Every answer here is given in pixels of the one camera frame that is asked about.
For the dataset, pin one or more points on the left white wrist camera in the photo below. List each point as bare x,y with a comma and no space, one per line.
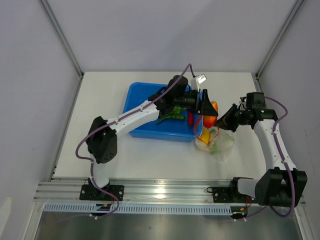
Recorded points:
197,81

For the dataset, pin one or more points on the green grape bunch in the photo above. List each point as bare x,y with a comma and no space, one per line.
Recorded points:
178,110

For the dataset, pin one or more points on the clear zip top bag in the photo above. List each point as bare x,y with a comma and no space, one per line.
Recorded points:
198,127

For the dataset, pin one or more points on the aluminium frame post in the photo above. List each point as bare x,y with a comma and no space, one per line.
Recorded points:
284,29
48,11

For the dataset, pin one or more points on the yellow orange mango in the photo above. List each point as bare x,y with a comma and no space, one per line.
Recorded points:
205,136

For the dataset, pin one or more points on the white cauliflower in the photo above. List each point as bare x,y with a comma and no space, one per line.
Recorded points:
221,141

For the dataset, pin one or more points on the left aluminium frame post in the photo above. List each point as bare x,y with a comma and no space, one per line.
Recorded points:
48,11

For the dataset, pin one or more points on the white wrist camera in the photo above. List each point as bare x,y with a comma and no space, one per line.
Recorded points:
197,81
242,99

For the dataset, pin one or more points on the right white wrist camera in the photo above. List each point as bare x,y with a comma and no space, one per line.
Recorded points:
242,99

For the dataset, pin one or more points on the red chili pepper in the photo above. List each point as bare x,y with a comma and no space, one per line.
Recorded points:
190,119

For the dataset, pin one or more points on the blue plastic bin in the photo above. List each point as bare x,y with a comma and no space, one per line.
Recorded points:
168,129

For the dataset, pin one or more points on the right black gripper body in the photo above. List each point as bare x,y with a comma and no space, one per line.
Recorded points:
242,118

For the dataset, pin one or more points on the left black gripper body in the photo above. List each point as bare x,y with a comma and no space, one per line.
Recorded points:
188,101

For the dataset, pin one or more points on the aluminium mounting rail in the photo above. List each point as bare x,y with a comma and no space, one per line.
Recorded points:
144,191

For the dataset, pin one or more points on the green chili pepper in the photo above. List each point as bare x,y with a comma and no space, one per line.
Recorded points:
179,117

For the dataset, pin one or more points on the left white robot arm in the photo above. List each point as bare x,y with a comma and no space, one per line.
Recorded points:
104,134

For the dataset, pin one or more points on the right aluminium frame post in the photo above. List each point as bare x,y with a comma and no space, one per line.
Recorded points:
284,29

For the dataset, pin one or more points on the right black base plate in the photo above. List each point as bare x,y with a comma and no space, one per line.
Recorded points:
225,195

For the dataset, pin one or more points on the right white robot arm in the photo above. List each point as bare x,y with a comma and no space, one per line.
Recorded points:
282,184

